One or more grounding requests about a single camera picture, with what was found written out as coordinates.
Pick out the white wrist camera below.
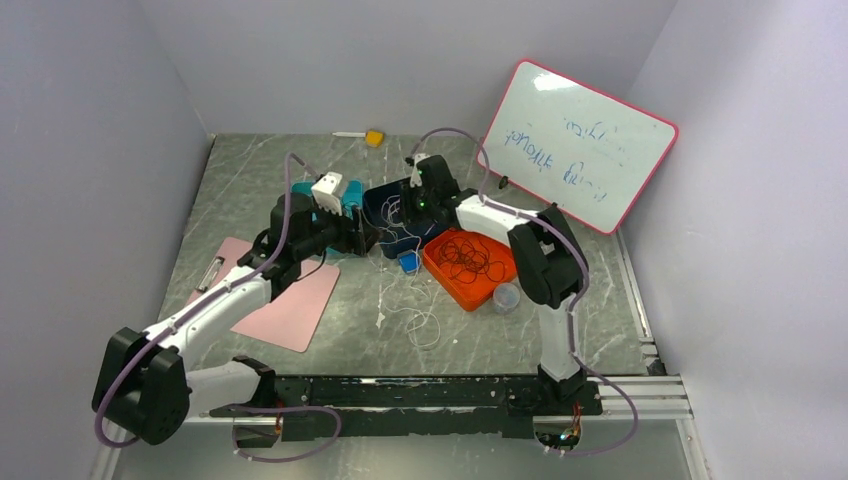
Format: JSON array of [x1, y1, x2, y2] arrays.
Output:
[[404, 153, 430, 168], [310, 172, 348, 216]]

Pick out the orange plastic tray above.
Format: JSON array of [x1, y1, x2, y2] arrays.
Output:
[[422, 229, 517, 312]]

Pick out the teal plastic tray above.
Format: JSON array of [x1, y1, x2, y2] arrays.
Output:
[[286, 180, 364, 258]]

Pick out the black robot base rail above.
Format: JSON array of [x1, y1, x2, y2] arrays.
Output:
[[209, 372, 603, 441]]

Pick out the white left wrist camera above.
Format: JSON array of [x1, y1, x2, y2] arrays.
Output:
[[310, 172, 348, 216]]

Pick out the yellow block eraser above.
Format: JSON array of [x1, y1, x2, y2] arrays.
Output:
[[363, 130, 385, 148]]

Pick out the white cable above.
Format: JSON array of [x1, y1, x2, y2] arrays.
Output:
[[357, 198, 444, 352]]

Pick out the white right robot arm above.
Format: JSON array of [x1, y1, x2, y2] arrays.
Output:
[[400, 154, 588, 414]]

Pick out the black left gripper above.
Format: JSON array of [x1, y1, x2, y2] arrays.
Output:
[[294, 196, 382, 260]]

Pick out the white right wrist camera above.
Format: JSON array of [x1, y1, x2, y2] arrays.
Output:
[[404, 153, 430, 168]]

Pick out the navy blue plastic tray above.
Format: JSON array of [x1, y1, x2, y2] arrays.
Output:
[[362, 178, 448, 260]]

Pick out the pink clipboard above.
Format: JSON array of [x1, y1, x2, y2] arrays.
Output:
[[188, 237, 340, 353]]

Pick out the pink framed whiteboard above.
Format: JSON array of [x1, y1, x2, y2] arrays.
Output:
[[477, 59, 679, 234]]

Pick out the clear plastic cup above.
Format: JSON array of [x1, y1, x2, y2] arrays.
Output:
[[492, 283, 521, 315]]

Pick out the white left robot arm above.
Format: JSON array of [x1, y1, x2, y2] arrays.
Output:
[[92, 193, 379, 448]]

